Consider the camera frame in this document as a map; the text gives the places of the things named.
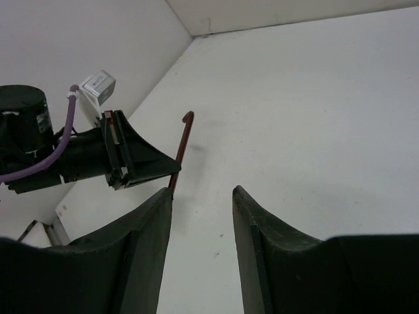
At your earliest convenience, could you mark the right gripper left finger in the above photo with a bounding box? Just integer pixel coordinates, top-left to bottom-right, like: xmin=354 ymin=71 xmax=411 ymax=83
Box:
xmin=1 ymin=188 xmax=173 ymax=313

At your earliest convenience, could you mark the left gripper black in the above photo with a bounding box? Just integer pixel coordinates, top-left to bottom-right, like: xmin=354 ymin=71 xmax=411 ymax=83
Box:
xmin=6 ymin=111 xmax=181 ymax=194

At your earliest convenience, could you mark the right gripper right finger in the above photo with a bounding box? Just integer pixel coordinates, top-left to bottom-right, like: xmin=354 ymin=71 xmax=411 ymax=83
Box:
xmin=232 ymin=186 xmax=418 ymax=313

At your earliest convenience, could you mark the copper hex key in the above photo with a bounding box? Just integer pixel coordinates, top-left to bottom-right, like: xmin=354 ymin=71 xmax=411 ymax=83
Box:
xmin=168 ymin=111 xmax=194 ymax=191

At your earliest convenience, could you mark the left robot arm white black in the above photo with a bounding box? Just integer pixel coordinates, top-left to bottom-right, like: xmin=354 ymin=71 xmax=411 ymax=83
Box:
xmin=1 ymin=85 xmax=181 ymax=194

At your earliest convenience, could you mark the aluminium rail front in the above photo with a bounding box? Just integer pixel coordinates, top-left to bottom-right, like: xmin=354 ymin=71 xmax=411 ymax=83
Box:
xmin=18 ymin=216 xmax=71 ymax=248

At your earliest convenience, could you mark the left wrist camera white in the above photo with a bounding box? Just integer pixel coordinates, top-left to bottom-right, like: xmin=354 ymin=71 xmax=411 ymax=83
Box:
xmin=79 ymin=70 xmax=116 ymax=127

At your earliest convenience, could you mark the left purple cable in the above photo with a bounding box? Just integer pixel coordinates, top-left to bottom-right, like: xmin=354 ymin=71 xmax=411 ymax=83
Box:
xmin=0 ymin=84 xmax=81 ymax=183

